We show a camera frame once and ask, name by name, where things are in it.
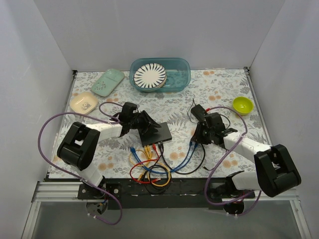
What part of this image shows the thin black power cord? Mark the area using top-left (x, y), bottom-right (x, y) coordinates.
top-left (186, 98), bottom-right (232, 171)

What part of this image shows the black power adapter brick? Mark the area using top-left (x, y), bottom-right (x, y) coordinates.
top-left (190, 104), bottom-right (207, 122)

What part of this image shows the black network switch box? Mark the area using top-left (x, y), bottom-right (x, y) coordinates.
top-left (138, 122), bottom-right (172, 146)

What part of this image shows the blue ethernet cable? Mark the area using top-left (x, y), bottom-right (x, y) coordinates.
top-left (144, 140), bottom-right (199, 175)
top-left (128, 146), bottom-right (170, 182)

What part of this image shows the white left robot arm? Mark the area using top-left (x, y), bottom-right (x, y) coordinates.
top-left (57, 102), bottom-right (161, 187)

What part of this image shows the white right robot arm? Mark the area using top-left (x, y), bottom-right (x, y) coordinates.
top-left (191, 110), bottom-right (302, 197)

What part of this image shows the floral table mat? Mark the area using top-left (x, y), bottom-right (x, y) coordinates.
top-left (56, 69), bottom-right (269, 178)

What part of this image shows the lime green bowl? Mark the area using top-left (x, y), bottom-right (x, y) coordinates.
top-left (232, 97), bottom-right (254, 116)

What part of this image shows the green rectangular ceramic dish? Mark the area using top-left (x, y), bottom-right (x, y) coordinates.
top-left (91, 69), bottom-right (125, 97)

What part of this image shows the blue striped white plate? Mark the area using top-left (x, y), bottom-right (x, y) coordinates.
top-left (133, 63), bottom-right (167, 90)

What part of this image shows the teal plastic basin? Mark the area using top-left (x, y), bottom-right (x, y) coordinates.
top-left (129, 58), bottom-right (192, 94)

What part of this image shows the beige square panda dish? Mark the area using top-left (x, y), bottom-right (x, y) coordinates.
top-left (69, 92), bottom-right (98, 115)

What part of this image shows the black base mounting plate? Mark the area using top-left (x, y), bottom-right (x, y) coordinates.
top-left (77, 178), bottom-right (249, 210)

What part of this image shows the red ethernet cable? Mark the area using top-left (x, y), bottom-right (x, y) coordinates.
top-left (129, 143), bottom-right (161, 184)

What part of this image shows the black ethernet cable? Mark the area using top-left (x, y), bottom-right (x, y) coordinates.
top-left (144, 141), bottom-right (206, 195)

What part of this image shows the aluminium frame rail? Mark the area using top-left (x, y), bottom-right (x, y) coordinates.
top-left (31, 181), bottom-right (300, 202)

